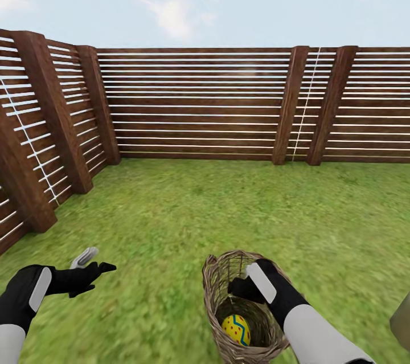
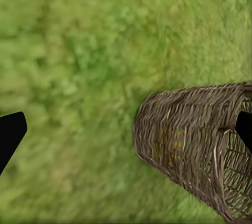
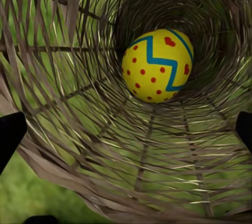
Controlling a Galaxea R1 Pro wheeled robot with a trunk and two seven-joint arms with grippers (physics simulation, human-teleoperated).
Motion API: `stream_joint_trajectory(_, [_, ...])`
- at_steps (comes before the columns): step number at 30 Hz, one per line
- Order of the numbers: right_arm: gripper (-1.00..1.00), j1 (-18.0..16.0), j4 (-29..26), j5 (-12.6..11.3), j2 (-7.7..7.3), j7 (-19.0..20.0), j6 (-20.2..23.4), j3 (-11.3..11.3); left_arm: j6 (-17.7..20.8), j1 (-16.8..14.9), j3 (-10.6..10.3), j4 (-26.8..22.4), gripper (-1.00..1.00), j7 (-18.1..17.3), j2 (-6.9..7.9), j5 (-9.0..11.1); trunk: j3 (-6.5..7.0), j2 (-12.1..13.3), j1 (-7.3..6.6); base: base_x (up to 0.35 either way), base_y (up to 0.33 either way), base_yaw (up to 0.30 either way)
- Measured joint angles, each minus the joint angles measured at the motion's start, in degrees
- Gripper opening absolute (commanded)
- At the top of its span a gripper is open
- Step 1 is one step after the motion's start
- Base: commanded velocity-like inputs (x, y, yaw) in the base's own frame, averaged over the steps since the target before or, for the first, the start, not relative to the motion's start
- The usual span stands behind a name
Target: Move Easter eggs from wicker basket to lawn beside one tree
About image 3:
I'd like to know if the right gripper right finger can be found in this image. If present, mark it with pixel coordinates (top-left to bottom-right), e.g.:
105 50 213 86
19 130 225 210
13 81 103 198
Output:
235 110 252 154

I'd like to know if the easter egg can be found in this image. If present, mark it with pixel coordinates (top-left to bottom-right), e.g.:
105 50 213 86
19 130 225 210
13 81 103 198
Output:
121 28 195 103

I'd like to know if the wicker basket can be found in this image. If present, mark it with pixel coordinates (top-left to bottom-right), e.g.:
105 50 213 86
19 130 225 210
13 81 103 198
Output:
0 0 252 224

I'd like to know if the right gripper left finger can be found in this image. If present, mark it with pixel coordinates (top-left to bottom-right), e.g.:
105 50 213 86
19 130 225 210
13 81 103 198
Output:
0 111 27 174

